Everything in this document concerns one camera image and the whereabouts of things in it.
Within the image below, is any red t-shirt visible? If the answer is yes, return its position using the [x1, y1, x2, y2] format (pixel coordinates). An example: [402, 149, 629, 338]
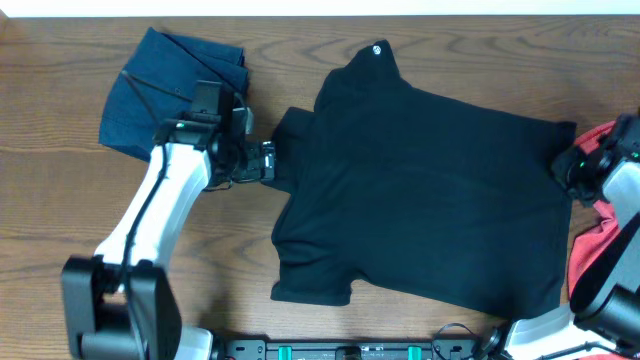
[567, 121, 620, 298]

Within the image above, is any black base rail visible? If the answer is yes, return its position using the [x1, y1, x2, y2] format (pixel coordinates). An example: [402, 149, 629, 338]
[211, 323, 509, 360]

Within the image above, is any black polo shirt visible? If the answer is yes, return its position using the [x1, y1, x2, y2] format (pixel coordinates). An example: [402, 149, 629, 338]
[271, 41, 576, 319]

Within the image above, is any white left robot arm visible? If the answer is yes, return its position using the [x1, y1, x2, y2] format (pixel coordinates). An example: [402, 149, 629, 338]
[61, 109, 275, 359]

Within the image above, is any folded navy blue garment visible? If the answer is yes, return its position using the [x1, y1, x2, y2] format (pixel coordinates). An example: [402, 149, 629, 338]
[99, 28, 249, 162]

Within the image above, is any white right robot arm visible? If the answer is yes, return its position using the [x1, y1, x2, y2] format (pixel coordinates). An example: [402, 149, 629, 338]
[490, 146, 639, 359]

